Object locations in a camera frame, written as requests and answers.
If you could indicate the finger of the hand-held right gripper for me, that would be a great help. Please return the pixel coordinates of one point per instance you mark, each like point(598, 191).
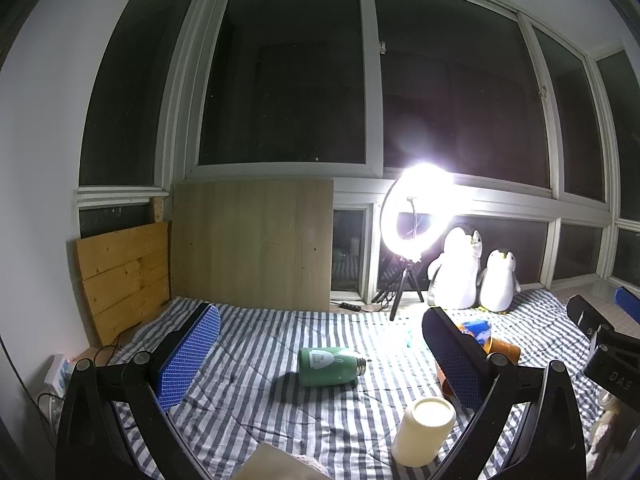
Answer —
point(629, 301)
point(586, 314)

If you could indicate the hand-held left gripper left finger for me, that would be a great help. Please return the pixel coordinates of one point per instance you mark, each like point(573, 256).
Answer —
point(187, 355)

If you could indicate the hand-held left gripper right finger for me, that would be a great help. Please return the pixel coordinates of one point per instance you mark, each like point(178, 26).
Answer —
point(456, 362)

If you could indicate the cream white cup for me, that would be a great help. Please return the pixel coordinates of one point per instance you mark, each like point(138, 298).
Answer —
point(422, 430)

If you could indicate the orange plastic cup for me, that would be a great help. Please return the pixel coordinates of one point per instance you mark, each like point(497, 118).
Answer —
point(443, 382)
point(502, 348)

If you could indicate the blue and orange snack packet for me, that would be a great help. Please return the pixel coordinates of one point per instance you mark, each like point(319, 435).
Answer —
point(475, 330)

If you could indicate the white lace cloth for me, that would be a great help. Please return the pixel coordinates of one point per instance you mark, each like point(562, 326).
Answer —
point(607, 432)

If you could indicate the large white penguin plush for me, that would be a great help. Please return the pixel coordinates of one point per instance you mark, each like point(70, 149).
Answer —
point(457, 275)

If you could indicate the small white penguin plush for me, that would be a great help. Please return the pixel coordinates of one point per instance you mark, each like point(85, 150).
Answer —
point(500, 280)

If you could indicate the pine plank panel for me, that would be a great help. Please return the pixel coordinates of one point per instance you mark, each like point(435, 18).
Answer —
point(125, 280)

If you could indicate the striped bed sheet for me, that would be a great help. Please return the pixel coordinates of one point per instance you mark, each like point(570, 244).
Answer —
point(280, 410)

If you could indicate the black power strip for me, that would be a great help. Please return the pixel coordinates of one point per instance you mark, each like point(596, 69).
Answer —
point(350, 306)

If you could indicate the green bottle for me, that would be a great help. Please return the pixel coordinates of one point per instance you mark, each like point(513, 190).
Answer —
point(330, 366)

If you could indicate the light wooden board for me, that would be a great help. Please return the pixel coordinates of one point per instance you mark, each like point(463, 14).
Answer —
point(255, 245)

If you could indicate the white power strip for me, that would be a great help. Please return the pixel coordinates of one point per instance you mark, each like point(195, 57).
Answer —
point(57, 371)

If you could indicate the beige flat object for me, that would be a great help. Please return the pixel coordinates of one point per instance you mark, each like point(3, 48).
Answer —
point(272, 464)

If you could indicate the white window frame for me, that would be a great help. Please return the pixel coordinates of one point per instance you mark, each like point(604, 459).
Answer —
point(375, 110)

